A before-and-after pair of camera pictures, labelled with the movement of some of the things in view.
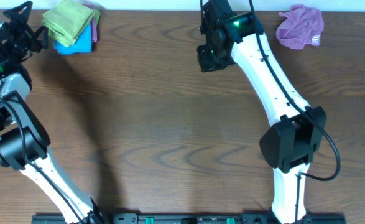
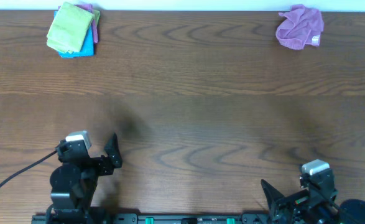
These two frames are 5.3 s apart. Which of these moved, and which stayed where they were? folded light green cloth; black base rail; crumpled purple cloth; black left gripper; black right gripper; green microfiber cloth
Moved: black left gripper; black right gripper; green microfiber cloth
Stayed: black base rail; crumpled purple cloth; folded light green cloth
